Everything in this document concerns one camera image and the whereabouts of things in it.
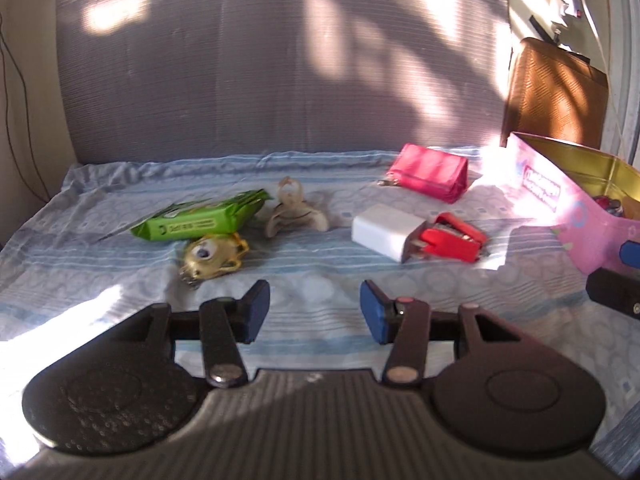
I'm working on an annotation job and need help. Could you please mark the pink zip wallet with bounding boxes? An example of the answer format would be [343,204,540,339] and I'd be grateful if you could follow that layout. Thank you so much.
[377,143,470,204]

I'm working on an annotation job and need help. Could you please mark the blue patterned bed sheet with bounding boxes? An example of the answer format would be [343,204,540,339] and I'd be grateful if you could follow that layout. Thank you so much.
[0,145,640,461]

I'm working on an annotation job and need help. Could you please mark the thin black cable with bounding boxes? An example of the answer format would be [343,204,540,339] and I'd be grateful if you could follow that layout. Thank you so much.
[0,10,51,201]

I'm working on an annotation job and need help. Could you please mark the white charger adapter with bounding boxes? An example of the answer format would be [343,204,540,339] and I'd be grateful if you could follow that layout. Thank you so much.
[351,204,436,264]

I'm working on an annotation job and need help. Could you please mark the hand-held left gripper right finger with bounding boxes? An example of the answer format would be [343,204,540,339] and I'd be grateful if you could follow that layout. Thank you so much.
[360,280,518,389]

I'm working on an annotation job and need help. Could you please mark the brown woven chair back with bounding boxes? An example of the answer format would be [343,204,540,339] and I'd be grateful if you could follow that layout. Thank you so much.
[500,37,610,150]

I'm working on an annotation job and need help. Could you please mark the white door frame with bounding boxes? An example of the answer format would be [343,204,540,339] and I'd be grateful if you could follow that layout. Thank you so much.
[605,0,640,161]

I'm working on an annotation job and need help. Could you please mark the pink tin box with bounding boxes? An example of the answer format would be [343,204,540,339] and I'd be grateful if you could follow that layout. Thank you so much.
[505,131,640,276]

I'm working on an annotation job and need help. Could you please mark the red stapler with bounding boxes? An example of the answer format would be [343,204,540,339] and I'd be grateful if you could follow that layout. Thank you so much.
[417,212,490,264]

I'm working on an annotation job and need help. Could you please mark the beige hair claw clip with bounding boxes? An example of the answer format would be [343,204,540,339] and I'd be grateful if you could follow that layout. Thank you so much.
[264,176,330,239]

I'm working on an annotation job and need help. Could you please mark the white cable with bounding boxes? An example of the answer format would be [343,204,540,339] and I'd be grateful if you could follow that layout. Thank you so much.
[550,0,627,153]

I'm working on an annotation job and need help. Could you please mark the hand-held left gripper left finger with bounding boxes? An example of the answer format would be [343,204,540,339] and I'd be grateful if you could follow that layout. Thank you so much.
[132,280,271,389]

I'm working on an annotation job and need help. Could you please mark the yellow toy keychain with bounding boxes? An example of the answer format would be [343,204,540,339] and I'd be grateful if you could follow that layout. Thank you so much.
[179,232,250,291]

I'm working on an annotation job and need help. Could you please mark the grey ribbed headboard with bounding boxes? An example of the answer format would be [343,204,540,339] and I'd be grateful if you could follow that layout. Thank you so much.
[52,0,513,166]

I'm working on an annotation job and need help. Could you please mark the green snack packet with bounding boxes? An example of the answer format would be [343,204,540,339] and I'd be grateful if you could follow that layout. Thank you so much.
[98,189,274,244]

